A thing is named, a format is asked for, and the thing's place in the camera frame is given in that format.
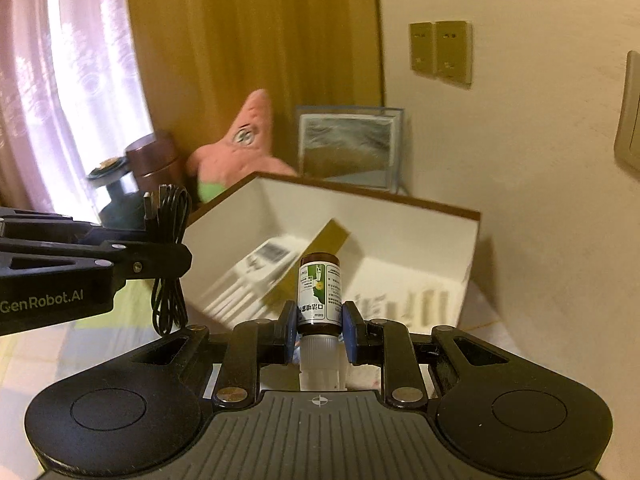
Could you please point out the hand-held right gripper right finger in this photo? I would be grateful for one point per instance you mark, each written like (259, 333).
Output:
(352, 332)

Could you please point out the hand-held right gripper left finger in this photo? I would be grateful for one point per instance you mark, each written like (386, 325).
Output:
(289, 332)

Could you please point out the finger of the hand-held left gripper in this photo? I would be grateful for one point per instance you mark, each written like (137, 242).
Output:
(140, 260)
(60, 230)

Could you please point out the brown medicine bottle white cap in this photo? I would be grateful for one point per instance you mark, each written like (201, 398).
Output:
(320, 290)

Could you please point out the white medicine box green print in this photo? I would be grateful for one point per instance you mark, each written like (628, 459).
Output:
(400, 305)

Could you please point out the white barcode medicine box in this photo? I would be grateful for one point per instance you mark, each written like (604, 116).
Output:
(265, 265)

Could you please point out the white cardboard box brown outside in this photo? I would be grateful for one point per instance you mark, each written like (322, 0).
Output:
(400, 255)

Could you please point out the dark glass jar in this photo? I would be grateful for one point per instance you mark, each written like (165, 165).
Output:
(117, 200)

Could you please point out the brown wooden jar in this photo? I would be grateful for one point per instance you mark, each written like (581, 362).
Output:
(152, 160)

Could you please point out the sheer patterned curtain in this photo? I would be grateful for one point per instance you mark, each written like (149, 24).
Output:
(65, 85)

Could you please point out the pink starfish plush toy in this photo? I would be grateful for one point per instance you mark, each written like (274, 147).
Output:
(235, 150)

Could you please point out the yellow curtain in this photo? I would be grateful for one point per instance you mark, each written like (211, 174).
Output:
(250, 35)

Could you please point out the clear picture frame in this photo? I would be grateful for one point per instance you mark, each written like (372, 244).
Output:
(347, 142)

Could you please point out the beige wall socket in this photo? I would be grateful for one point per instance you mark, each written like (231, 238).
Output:
(453, 52)
(422, 49)

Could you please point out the beige wall switch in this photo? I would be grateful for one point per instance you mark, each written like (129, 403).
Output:
(631, 115)

